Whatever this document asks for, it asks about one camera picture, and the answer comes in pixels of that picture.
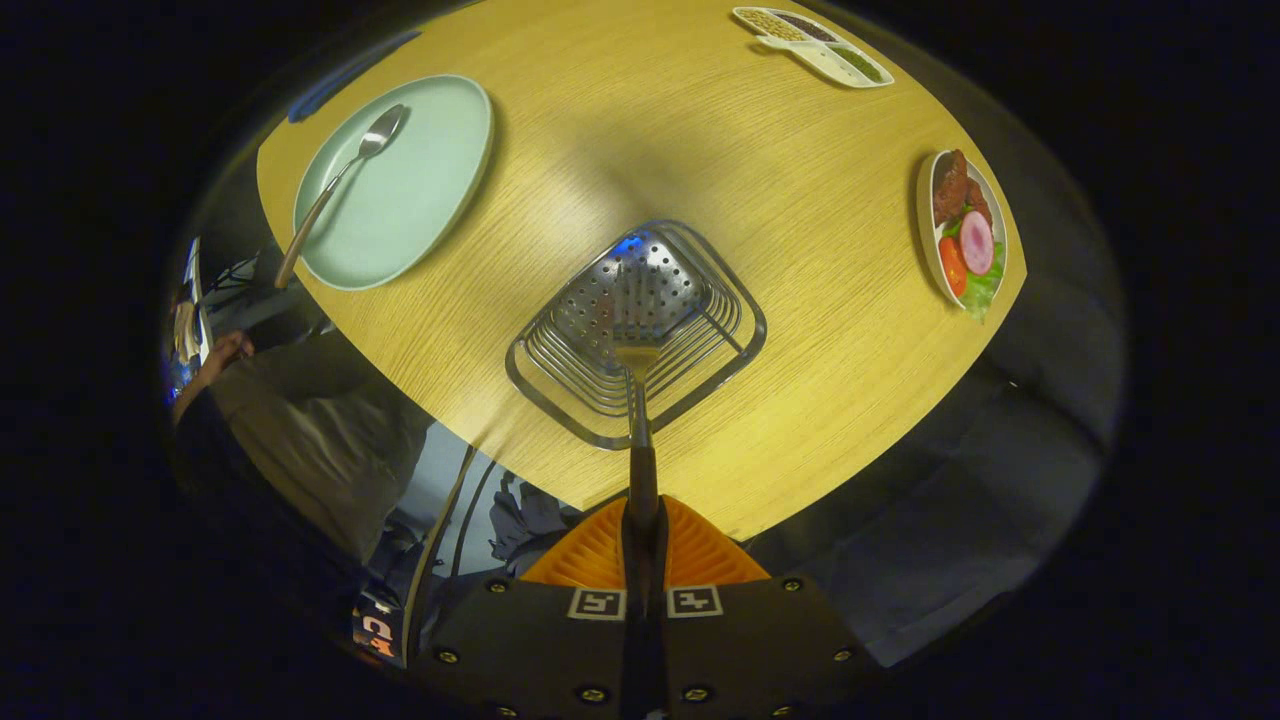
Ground person's black top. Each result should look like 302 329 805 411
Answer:
175 390 371 621

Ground white divided dish with beans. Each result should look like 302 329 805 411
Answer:
732 6 895 90

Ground white plate with food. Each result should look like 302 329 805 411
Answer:
916 149 1009 323

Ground metal spoon dark handle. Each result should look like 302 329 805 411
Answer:
274 103 409 291

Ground metal wire basket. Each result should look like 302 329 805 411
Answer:
504 219 769 452

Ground pale green plate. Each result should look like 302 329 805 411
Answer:
292 74 496 292

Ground metal fork dark handle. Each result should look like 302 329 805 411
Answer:
610 258 663 531

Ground blue folded cloth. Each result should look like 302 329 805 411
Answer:
287 30 423 124

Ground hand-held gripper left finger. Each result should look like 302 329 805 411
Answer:
425 495 641 720

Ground person's khaki trousers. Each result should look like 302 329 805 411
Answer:
210 335 436 561

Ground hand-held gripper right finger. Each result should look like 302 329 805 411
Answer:
650 495 881 720

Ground black backdrop cloth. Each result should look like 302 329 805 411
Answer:
750 60 1126 669

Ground grey table leg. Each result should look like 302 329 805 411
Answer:
400 445 479 666

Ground dark cloth on floor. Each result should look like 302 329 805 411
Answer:
490 475 591 566

